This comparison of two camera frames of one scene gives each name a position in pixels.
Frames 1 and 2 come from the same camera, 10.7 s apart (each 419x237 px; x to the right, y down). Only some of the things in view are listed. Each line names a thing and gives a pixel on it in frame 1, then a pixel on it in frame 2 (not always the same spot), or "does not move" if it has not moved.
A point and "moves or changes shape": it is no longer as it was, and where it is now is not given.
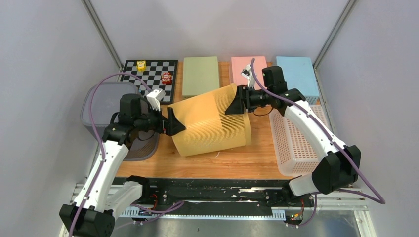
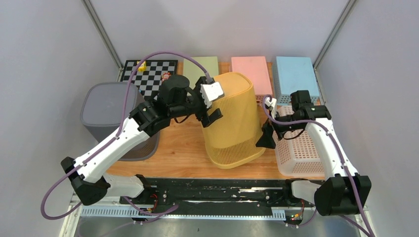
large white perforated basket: [296, 155] does not move
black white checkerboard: [152, 76] does not move
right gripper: [237, 105] to [266, 140]
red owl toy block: [166, 78] does not move
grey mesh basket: [106, 99] does not move
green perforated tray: [200, 75] does not move
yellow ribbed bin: [208, 127] moves or changes shape
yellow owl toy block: [141, 65] does not move
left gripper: [169, 126] to [215, 115]
